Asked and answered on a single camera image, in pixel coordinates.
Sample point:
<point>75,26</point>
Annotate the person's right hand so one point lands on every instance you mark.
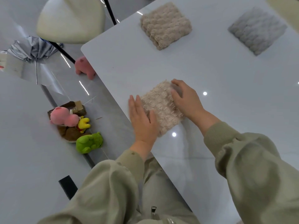
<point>189,102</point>

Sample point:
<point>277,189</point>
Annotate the tan fluffy folded towel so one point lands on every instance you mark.
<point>166,25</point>

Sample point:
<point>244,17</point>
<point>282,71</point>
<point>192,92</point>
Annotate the person's left hand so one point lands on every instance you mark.
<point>142,124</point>

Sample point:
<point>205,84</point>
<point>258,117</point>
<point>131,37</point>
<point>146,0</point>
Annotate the person's right forearm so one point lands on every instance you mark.
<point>252,174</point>

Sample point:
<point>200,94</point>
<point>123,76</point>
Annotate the person's right thumb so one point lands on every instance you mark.
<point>175,96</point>

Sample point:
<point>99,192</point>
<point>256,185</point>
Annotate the yellow plush toy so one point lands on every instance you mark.
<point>83,124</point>

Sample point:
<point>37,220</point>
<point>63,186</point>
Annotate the pink plush pig toy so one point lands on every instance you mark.
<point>63,116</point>

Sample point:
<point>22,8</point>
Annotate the person's left thumb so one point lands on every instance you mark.
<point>154,120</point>

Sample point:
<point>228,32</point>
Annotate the brown plush toy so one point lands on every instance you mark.
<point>71,134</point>

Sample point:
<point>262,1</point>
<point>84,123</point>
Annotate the grey fluffy folded towel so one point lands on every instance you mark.
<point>257,30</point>

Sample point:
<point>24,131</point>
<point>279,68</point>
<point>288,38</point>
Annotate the green plush toy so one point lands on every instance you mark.
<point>88,143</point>

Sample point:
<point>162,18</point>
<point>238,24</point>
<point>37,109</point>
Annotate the cream fluffy towel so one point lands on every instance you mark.
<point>161,109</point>

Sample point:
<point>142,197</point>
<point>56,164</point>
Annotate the cream chair with black legs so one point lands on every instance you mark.
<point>70,19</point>

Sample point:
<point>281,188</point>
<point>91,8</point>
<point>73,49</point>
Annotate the small cardboard box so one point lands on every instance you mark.
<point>79,106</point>

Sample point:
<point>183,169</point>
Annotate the person's left forearm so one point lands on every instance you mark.
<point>109,188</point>

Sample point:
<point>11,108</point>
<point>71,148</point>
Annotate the silver folded umbrella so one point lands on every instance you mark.
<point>30,50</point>

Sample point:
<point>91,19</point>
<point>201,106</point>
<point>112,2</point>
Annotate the black flat block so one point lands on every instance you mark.
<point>68,187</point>

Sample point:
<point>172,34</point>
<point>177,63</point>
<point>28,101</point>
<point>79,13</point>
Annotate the olive green trousers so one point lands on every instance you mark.
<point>161,191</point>

